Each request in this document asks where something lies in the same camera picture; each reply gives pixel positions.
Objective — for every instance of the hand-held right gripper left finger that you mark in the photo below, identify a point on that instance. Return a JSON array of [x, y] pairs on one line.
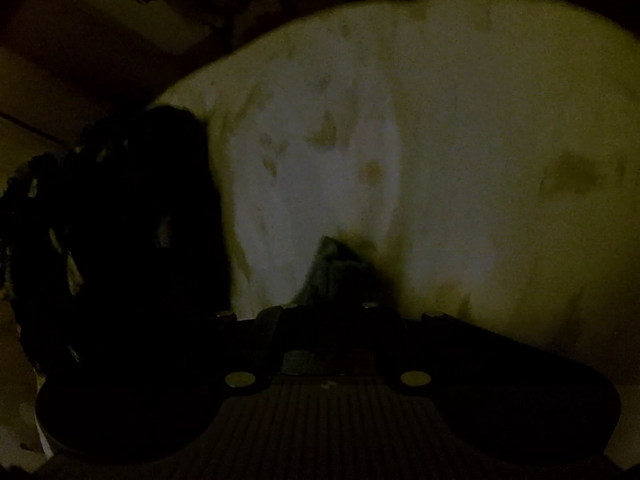
[[300, 330]]

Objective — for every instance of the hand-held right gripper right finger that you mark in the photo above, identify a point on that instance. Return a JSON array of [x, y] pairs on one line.
[[360, 330]]

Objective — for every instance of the dark green cloth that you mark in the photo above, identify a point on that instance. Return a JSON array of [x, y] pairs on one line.
[[336, 272]]

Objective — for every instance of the white floral bedsheet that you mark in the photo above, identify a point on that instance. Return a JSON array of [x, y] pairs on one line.
[[425, 160]]

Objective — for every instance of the black cloth pile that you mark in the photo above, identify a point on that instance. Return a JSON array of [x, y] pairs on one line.
[[130, 240]]

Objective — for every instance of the light brown furniture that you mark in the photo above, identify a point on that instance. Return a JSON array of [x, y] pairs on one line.
[[95, 25]]

